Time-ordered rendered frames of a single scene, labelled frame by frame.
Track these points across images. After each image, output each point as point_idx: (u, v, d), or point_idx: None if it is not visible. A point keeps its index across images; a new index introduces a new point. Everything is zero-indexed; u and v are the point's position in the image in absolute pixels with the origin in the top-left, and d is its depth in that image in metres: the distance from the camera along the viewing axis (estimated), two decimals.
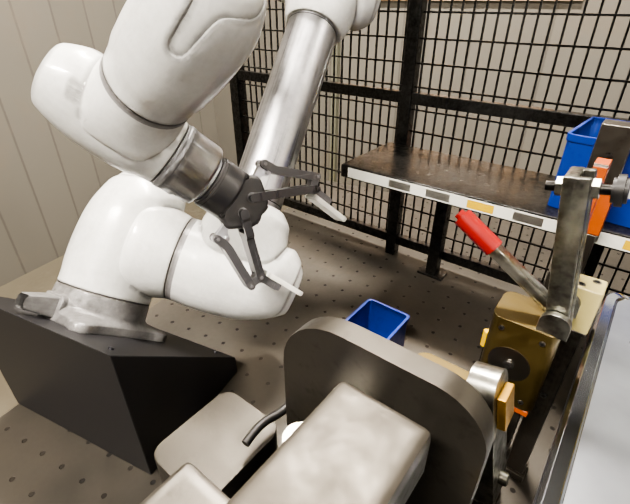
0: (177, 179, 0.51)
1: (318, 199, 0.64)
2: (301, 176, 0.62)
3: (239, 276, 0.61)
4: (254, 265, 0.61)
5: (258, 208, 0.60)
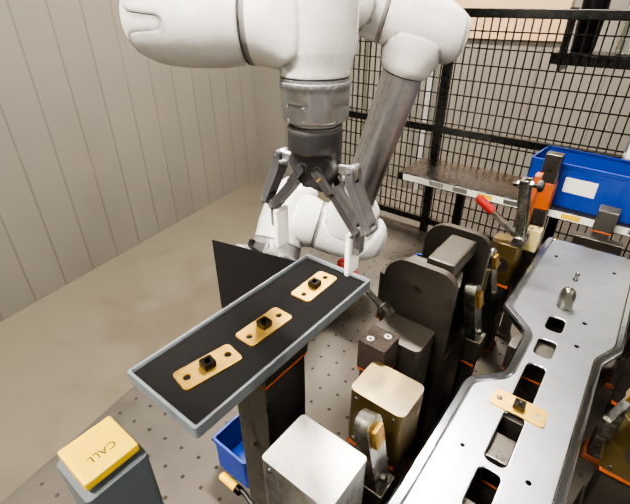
0: None
1: (287, 209, 0.69)
2: (278, 183, 0.67)
3: (369, 215, 0.58)
4: None
5: None
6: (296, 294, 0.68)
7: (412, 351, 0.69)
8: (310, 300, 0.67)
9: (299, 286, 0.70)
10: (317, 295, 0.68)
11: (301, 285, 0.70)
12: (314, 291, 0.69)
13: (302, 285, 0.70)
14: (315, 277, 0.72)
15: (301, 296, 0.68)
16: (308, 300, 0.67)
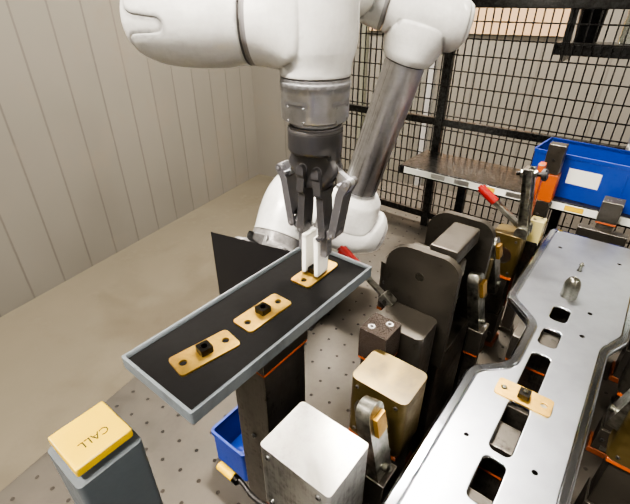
0: None
1: (315, 231, 0.67)
2: None
3: (341, 223, 0.61)
4: None
5: None
6: (296, 280, 0.66)
7: (414, 339, 0.67)
8: (311, 286, 0.65)
9: (299, 272, 0.68)
10: (317, 281, 0.66)
11: (301, 271, 0.69)
12: (314, 277, 0.67)
13: (302, 271, 0.69)
14: None
15: (301, 282, 0.66)
16: (308, 286, 0.65)
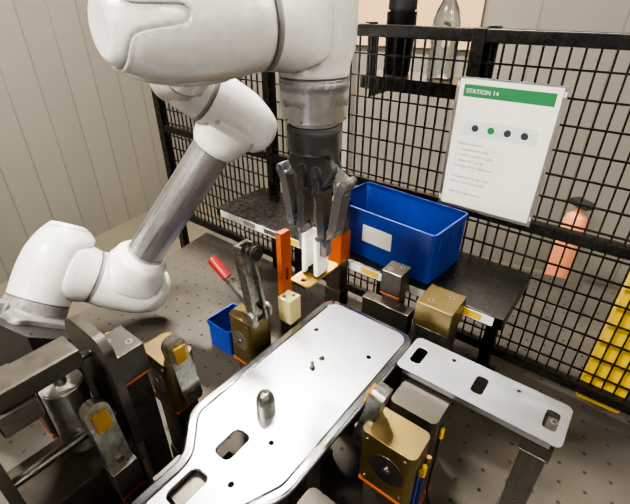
0: None
1: (315, 231, 0.67)
2: None
3: (341, 223, 0.61)
4: None
5: None
6: (296, 280, 0.66)
7: None
8: (310, 286, 0.65)
9: (299, 272, 0.68)
10: (317, 281, 0.66)
11: (301, 271, 0.69)
12: (314, 277, 0.67)
13: (302, 271, 0.69)
14: None
15: (301, 282, 0.66)
16: (307, 286, 0.65)
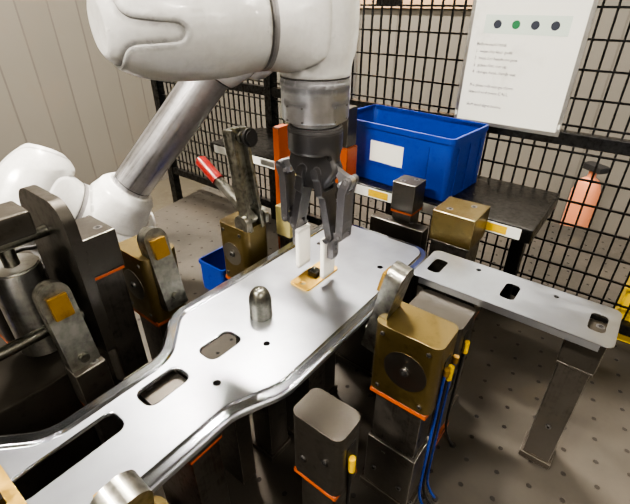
0: None
1: (309, 227, 0.68)
2: (295, 197, 0.66)
3: (347, 224, 0.60)
4: None
5: None
6: (295, 283, 0.67)
7: None
8: (310, 289, 0.66)
9: (299, 275, 0.69)
10: (317, 284, 0.67)
11: (301, 274, 0.69)
12: (313, 280, 0.67)
13: (302, 274, 0.69)
14: (315, 266, 0.71)
15: (300, 285, 0.66)
16: (307, 289, 0.65)
